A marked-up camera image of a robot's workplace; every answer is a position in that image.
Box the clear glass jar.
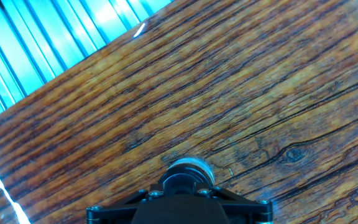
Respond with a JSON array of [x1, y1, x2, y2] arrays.
[[166, 156, 216, 187]]

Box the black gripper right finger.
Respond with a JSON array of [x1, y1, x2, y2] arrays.
[[196, 185, 275, 224]]

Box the black knobbed jar lid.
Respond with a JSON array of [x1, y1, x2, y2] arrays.
[[157, 166, 213, 195]]

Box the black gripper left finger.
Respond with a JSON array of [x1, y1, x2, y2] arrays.
[[85, 183, 169, 224]]

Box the wood grain table mat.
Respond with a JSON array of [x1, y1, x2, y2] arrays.
[[0, 0, 358, 224]]

